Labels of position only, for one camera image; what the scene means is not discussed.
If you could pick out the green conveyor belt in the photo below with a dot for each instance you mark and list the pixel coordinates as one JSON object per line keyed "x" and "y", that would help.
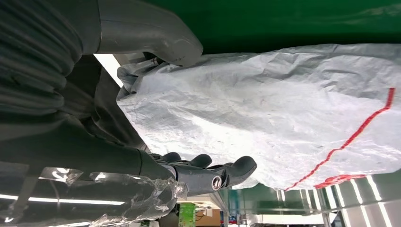
{"x": 282, "y": 18}

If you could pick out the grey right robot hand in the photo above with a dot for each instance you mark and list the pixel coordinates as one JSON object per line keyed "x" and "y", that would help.
{"x": 94, "y": 156}

